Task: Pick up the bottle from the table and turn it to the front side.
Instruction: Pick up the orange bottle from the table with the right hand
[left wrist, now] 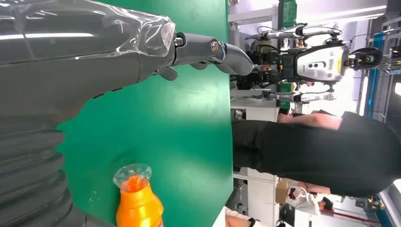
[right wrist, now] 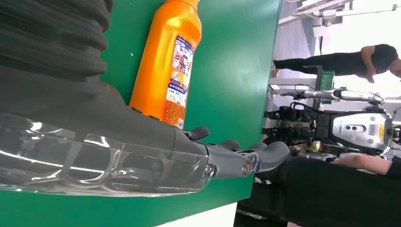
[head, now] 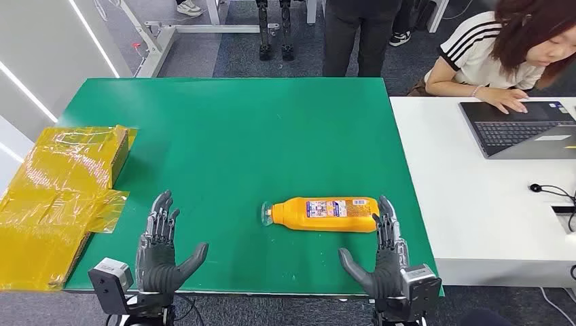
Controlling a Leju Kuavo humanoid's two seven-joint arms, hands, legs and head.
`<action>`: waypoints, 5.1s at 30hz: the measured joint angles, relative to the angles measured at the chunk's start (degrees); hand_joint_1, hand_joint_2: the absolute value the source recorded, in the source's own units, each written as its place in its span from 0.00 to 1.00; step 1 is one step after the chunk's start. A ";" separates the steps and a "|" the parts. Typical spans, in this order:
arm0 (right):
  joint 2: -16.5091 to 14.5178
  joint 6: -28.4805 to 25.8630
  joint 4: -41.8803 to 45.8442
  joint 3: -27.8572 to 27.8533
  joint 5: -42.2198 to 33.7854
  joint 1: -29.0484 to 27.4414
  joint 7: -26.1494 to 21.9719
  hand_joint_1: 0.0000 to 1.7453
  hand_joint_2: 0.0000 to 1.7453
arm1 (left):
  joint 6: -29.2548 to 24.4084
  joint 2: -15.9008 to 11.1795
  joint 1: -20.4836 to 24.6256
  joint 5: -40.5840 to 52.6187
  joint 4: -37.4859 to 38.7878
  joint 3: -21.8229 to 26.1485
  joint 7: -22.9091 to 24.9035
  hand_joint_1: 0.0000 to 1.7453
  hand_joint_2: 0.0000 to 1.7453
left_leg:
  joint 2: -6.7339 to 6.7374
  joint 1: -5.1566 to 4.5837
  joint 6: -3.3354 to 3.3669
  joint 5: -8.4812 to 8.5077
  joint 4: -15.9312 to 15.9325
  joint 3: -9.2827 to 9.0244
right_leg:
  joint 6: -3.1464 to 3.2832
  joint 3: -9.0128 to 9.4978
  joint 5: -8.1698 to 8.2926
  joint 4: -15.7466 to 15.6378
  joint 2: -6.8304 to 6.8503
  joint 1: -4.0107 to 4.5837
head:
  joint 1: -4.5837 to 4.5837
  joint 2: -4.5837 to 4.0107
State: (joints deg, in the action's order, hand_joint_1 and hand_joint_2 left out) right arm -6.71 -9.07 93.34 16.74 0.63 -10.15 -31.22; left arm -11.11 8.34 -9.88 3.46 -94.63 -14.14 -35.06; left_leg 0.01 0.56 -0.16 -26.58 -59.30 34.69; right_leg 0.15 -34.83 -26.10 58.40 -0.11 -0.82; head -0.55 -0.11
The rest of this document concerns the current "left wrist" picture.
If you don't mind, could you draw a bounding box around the person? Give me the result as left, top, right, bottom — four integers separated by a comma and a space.
225, 183, 335, 227
232, 110, 401, 198

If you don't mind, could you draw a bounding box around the orange detergent bottle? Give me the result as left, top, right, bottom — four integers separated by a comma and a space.
113, 163, 165, 227

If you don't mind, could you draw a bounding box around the green equipment box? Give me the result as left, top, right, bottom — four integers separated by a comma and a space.
278, 0, 297, 29

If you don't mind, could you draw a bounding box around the brown cardboard box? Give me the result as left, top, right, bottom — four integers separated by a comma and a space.
275, 180, 291, 205

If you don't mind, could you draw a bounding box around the background humanoid robot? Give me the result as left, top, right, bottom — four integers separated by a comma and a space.
236, 23, 385, 105

